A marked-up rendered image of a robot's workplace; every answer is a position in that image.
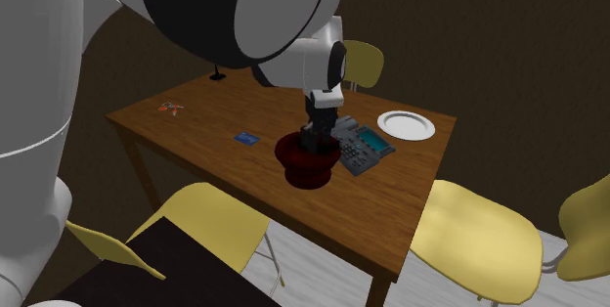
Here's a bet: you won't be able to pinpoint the grey desk phone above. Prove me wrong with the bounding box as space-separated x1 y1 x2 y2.
330 114 397 178

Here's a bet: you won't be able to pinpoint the dark red bowl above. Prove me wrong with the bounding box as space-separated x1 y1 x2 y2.
274 131 343 191

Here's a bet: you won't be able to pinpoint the yellow chair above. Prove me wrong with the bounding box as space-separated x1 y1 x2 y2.
409 179 545 307
542 173 610 283
64 181 287 298
342 39 386 94

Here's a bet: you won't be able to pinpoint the blue card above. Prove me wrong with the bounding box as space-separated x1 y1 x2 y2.
233 131 262 147

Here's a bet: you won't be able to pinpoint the white plate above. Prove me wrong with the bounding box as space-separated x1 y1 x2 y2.
376 110 437 143

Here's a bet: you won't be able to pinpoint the wooden table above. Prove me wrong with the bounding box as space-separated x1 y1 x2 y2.
105 65 458 307

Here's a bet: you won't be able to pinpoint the orange and grey keys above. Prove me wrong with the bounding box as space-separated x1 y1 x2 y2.
158 100 186 117

